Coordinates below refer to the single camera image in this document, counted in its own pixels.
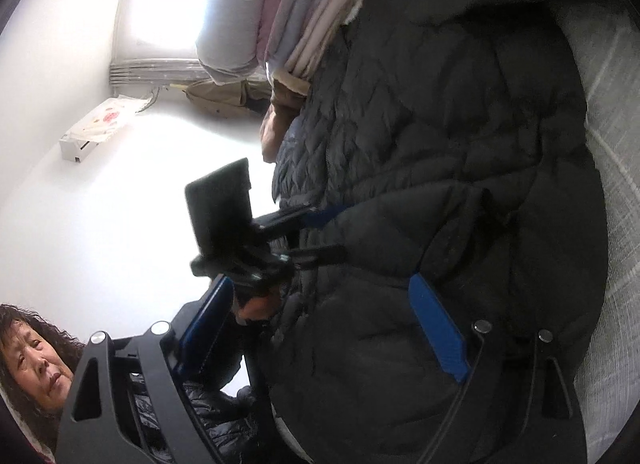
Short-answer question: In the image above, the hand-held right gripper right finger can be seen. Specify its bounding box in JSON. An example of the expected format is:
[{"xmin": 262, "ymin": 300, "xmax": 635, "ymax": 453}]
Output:
[{"xmin": 408, "ymin": 273, "xmax": 589, "ymax": 464}]

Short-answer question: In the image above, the stack of folded blankets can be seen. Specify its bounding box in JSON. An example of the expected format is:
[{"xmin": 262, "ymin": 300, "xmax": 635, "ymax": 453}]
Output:
[{"xmin": 254, "ymin": 0, "xmax": 402, "ymax": 81}]

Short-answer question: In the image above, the brown cloth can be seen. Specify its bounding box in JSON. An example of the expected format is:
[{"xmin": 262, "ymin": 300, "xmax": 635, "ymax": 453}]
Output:
[{"xmin": 259, "ymin": 66, "xmax": 314, "ymax": 165}]

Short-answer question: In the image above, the khaki bag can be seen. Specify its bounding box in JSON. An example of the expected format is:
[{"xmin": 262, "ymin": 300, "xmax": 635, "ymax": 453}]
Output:
[{"xmin": 184, "ymin": 76, "xmax": 274, "ymax": 121}]

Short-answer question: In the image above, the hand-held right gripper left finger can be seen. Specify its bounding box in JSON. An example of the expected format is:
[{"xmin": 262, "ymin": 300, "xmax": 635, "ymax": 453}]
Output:
[{"xmin": 54, "ymin": 275, "xmax": 237, "ymax": 464}]

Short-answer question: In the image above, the grey quilted bedspread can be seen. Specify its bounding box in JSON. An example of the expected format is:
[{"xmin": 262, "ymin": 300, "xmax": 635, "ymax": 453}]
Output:
[{"xmin": 549, "ymin": 3, "xmax": 640, "ymax": 464}]

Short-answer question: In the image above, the person with dark curly hair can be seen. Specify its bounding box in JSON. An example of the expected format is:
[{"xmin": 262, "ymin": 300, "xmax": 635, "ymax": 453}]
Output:
[{"xmin": 0, "ymin": 302, "xmax": 87, "ymax": 456}]

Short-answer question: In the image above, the white air conditioner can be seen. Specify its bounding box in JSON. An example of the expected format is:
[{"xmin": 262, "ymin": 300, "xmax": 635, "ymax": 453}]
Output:
[{"xmin": 58, "ymin": 96, "xmax": 154, "ymax": 164}]

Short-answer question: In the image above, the black puffer jacket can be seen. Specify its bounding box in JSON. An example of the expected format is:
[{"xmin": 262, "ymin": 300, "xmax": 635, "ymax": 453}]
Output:
[{"xmin": 244, "ymin": 0, "xmax": 609, "ymax": 464}]

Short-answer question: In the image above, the person's left hand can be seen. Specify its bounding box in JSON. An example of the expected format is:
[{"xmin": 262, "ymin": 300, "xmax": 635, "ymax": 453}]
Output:
[{"xmin": 233, "ymin": 287, "xmax": 283, "ymax": 327}]

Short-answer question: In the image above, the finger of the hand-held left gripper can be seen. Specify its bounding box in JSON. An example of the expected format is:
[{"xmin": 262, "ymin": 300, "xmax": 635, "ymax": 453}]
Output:
[
  {"xmin": 289, "ymin": 243, "xmax": 350, "ymax": 269},
  {"xmin": 254, "ymin": 204, "xmax": 347, "ymax": 241}
]

